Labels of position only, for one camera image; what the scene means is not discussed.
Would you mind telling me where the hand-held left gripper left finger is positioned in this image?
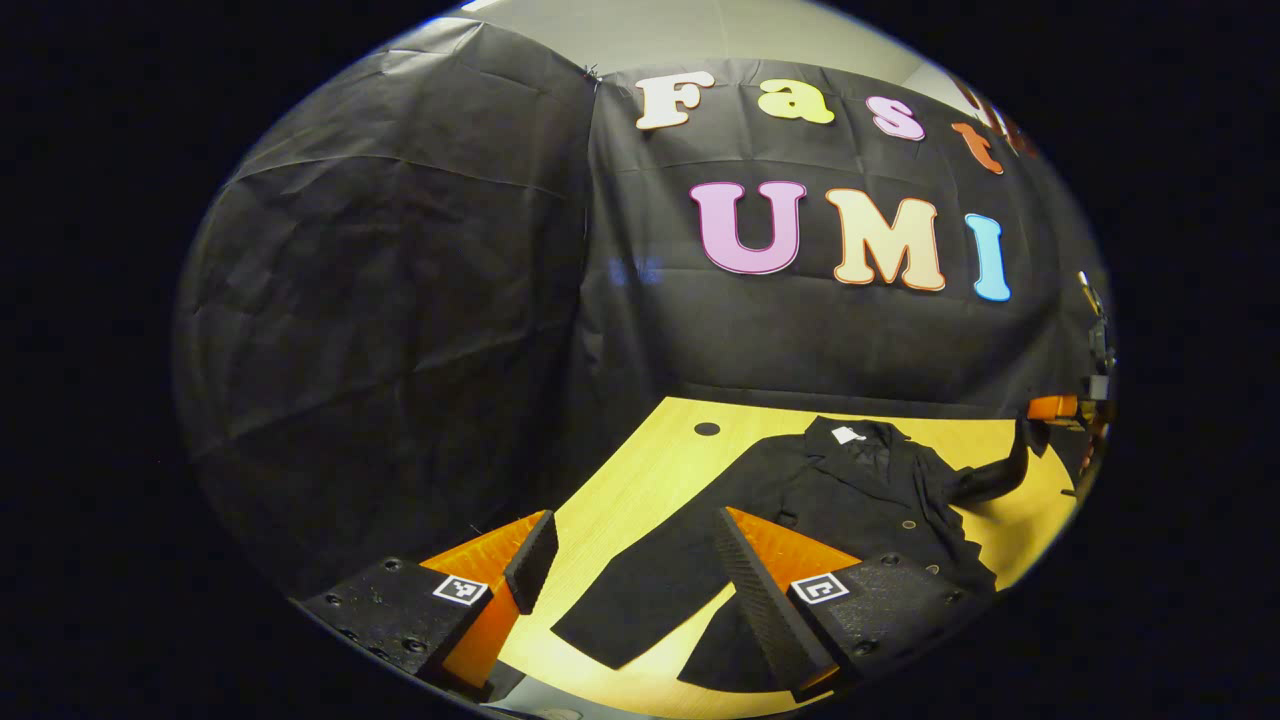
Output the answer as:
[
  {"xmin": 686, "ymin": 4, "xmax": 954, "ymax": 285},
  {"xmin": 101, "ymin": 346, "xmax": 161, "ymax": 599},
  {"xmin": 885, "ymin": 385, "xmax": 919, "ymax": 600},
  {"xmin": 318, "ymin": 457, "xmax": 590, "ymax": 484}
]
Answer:
[{"xmin": 290, "ymin": 510, "xmax": 561, "ymax": 703}]

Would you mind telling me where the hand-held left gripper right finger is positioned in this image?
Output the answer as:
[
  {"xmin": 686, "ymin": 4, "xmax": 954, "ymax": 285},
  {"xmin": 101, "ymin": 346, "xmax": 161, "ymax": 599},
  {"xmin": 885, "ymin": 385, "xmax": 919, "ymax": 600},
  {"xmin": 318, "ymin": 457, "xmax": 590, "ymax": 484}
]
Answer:
[{"xmin": 712, "ymin": 506, "xmax": 991, "ymax": 703}]

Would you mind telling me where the black coat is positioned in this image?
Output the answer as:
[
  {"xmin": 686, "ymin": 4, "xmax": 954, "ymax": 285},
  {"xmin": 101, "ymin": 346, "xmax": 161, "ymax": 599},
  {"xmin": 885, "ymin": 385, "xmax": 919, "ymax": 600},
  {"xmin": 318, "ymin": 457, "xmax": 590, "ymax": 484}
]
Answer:
[{"xmin": 552, "ymin": 415, "xmax": 1051, "ymax": 696}]

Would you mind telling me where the black backdrop cloth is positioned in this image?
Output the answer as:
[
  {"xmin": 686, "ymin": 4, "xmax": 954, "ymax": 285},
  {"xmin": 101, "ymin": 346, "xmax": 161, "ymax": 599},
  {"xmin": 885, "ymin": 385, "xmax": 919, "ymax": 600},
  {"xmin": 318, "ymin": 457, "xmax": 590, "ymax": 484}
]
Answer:
[{"xmin": 170, "ymin": 15, "xmax": 1116, "ymax": 601}]

